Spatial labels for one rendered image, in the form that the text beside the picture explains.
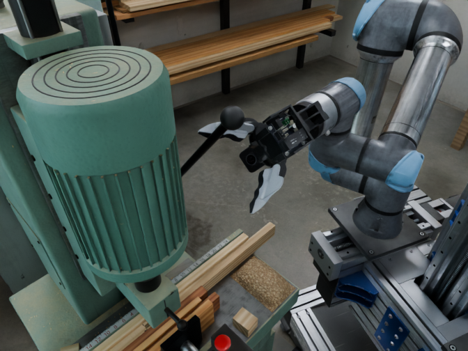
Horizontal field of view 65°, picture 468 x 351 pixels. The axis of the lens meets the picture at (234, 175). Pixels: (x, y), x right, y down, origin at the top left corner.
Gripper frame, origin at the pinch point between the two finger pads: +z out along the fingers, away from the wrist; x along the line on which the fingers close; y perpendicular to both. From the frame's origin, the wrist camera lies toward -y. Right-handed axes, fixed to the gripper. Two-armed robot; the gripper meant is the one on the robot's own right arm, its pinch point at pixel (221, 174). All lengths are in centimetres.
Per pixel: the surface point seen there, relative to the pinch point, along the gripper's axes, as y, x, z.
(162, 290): -22.9, 12.0, 11.3
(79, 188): 3.1, -7.6, 19.6
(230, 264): -35.0, 19.1, -9.0
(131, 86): 12.9, -13.1, 11.3
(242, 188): -163, 10, -107
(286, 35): -154, -75, -222
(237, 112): 9.7, -5.7, -1.7
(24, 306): -68, -1, 32
